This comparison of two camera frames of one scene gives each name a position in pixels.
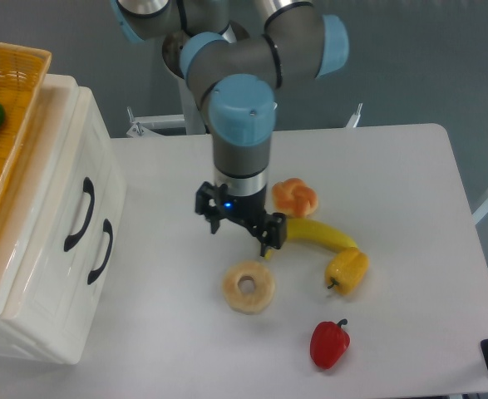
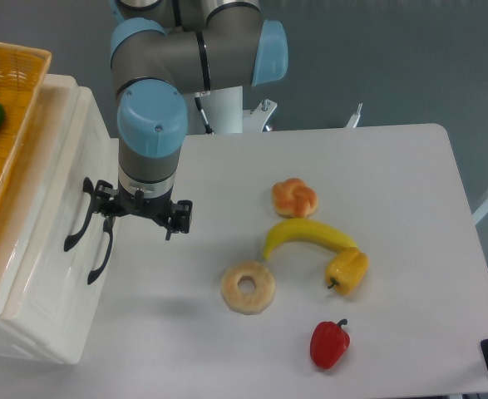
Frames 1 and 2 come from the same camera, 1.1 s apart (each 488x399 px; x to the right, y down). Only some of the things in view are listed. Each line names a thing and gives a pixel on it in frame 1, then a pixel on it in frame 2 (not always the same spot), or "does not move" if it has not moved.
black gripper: x=216 y=204 → x=111 y=203
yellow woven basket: x=17 y=74 does not move
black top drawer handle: x=89 y=189 does not move
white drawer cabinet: x=41 y=266 does not move
